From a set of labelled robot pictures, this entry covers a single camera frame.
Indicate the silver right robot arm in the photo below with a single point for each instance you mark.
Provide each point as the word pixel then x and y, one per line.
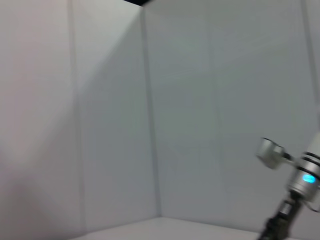
pixel 307 175

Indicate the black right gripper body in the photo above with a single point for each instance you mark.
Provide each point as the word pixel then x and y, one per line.
pixel 281 225

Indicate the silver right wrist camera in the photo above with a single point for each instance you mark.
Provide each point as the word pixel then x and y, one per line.
pixel 267 152

